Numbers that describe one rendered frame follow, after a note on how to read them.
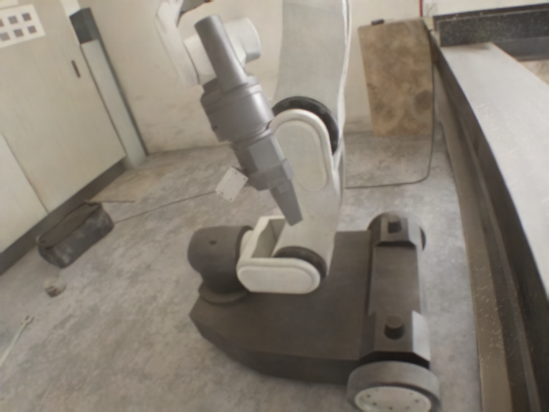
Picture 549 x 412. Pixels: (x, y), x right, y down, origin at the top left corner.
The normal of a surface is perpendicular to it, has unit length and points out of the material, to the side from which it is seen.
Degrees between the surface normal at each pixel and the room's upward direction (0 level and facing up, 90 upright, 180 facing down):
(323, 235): 90
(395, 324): 0
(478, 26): 90
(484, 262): 0
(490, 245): 0
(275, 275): 90
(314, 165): 90
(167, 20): 75
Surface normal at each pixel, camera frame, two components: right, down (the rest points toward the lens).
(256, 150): 0.26, 0.17
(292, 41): -0.29, 0.54
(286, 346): -0.26, -0.84
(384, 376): -0.45, -0.79
